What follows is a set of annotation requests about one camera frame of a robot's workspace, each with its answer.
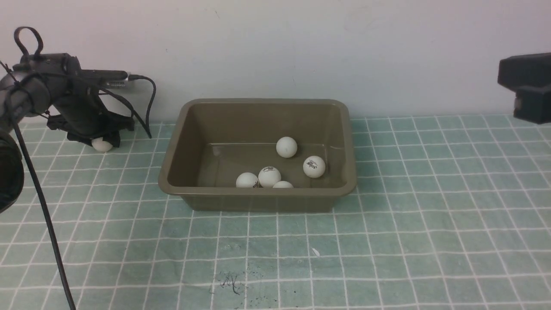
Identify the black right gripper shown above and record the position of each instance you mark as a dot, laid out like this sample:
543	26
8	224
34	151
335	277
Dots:
529	77

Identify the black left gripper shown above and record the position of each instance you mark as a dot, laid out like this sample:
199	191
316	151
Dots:
82	113

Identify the plain white ball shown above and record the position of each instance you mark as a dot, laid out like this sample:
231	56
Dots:
286	147
283	184
101	145
247	180

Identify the white ball with dark logo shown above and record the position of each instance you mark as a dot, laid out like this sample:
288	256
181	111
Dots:
269	176

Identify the white ball with red logo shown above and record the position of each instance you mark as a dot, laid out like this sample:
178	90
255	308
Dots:
314	167

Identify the olive green plastic bin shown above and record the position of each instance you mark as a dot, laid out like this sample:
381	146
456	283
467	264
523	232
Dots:
216	140

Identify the teal checkered tablecloth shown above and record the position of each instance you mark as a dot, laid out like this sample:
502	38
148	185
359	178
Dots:
450	212

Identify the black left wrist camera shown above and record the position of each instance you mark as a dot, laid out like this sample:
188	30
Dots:
109	79

